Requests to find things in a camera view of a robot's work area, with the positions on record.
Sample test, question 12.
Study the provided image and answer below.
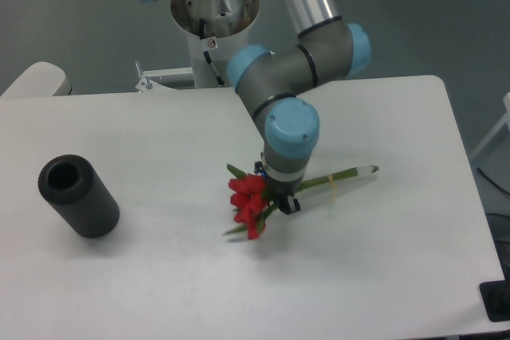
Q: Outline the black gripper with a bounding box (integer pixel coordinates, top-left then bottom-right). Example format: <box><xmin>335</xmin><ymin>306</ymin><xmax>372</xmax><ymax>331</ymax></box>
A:
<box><xmin>254</xmin><ymin>152</ymin><xmax>304</xmax><ymax>214</ymax></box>

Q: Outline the red tulip bouquet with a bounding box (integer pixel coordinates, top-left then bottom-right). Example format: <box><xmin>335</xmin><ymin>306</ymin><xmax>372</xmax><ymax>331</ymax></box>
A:
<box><xmin>225</xmin><ymin>164</ymin><xmax>379</xmax><ymax>240</ymax></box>

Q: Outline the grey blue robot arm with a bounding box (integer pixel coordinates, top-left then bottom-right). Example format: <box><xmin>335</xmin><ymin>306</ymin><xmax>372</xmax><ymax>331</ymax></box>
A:
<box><xmin>143</xmin><ymin>0</ymin><xmax>371</xmax><ymax>214</ymax></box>

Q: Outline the black ribbed cylindrical vase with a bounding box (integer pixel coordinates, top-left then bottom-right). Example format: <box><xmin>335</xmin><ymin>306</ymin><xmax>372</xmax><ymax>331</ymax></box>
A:
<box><xmin>37</xmin><ymin>154</ymin><xmax>120</xmax><ymax>238</ymax></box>

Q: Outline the black box at table edge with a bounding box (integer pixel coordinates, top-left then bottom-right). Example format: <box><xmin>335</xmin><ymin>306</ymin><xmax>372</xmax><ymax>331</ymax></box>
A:
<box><xmin>479</xmin><ymin>280</ymin><xmax>509</xmax><ymax>322</ymax></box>

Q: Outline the white rounded side table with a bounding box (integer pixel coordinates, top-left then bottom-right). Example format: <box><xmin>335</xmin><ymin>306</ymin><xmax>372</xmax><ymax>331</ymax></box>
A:
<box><xmin>1</xmin><ymin>61</ymin><xmax>74</xmax><ymax>100</ymax></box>

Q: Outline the white pedestal base frame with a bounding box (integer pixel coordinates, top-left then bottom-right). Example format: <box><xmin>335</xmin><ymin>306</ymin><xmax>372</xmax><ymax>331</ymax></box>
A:
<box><xmin>135</xmin><ymin>61</ymin><xmax>229</xmax><ymax>92</ymax></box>

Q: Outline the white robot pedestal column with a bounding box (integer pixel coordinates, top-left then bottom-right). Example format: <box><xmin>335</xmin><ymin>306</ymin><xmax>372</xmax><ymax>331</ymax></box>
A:
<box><xmin>171</xmin><ymin>0</ymin><xmax>259</xmax><ymax>79</ymax></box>

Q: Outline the black pedestal cable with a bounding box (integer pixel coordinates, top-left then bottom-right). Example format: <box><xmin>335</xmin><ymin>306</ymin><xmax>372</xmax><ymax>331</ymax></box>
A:
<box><xmin>198</xmin><ymin>18</ymin><xmax>229</xmax><ymax>88</ymax></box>

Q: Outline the black floor cable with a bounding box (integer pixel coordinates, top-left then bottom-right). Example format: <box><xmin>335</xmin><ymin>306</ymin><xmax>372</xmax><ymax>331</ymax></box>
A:
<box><xmin>477</xmin><ymin>166</ymin><xmax>510</xmax><ymax>193</ymax></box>

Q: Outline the white furniture frame right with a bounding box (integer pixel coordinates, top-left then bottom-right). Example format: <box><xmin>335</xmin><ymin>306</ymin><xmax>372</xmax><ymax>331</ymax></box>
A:
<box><xmin>468</xmin><ymin>93</ymin><xmax>509</xmax><ymax>164</ymax></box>

